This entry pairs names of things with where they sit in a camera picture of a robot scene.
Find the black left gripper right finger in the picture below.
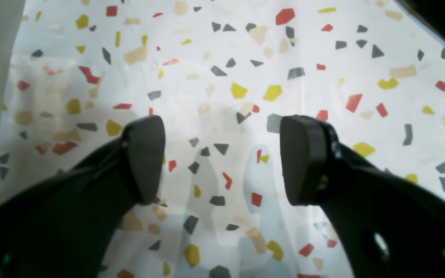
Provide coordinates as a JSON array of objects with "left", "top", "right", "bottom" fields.
[{"left": 280, "top": 115, "right": 445, "bottom": 278}]

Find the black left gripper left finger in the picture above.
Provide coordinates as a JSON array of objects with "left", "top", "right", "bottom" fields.
[{"left": 0, "top": 115, "right": 166, "bottom": 278}]

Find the terrazzo pattern table cloth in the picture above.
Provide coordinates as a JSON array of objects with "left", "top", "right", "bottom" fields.
[{"left": 0, "top": 0, "right": 445, "bottom": 278}]

